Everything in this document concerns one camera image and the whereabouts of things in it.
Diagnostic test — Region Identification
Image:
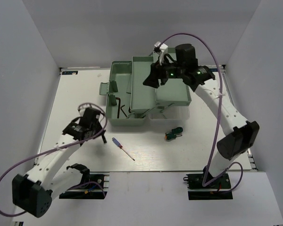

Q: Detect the stubby green screwdriver lower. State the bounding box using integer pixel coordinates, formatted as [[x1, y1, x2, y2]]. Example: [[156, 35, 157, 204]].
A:
[[165, 132, 182, 141]]

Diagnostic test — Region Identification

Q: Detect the small green black screwdriver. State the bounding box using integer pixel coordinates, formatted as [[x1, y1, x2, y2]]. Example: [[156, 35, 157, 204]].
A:
[[101, 135, 107, 144]]

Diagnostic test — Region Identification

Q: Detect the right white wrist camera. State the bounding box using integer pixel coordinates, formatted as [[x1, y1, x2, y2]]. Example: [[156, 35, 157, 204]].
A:
[[153, 41, 168, 65]]

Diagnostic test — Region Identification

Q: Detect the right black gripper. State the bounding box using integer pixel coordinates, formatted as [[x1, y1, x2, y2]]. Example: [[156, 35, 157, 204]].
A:
[[143, 56, 184, 89]]

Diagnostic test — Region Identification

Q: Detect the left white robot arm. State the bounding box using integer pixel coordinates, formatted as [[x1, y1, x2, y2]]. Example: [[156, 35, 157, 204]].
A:
[[12, 105, 106, 218]]

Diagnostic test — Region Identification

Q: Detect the large brown hex key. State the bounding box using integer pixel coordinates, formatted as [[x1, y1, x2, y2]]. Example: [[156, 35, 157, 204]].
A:
[[116, 97, 121, 119]]

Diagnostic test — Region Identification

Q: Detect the blue handled screwdriver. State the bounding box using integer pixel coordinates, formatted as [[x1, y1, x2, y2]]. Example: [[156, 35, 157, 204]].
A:
[[112, 137, 135, 161]]

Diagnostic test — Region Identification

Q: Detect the green toolbox with clear lid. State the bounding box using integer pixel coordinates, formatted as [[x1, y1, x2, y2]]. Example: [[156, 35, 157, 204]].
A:
[[99, 53, 191, 126]]

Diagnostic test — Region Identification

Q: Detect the stubby green screwdriver upper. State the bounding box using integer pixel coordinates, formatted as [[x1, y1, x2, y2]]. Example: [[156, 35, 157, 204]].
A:
[[171, 127, 183, 137]]

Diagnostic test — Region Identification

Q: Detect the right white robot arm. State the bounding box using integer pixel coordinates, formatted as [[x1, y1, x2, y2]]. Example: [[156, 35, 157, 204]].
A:
[[143, 42, 259, 188]]

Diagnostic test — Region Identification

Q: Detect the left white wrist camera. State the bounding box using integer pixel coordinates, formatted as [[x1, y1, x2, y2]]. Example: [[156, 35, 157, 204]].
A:
[[77, 103, 91, 114]]

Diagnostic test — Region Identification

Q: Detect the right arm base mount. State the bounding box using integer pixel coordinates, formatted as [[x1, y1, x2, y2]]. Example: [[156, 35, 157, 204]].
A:
[[183, 173, 233, 201]]

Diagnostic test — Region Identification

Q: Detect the stubby green screwdriver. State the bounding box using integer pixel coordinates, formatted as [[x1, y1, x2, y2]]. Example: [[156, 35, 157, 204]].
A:
[[171, 127, 183, 137], [165, 132, 182, 141]]

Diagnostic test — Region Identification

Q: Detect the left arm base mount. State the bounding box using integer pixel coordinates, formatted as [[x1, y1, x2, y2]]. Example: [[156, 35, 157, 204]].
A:
[[58, 173, 109, 200]]

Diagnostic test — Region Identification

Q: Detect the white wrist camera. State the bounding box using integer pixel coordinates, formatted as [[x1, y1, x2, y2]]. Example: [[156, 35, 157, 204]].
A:
[[153, 41, 168, 65], [77, 103, 91, 114]]

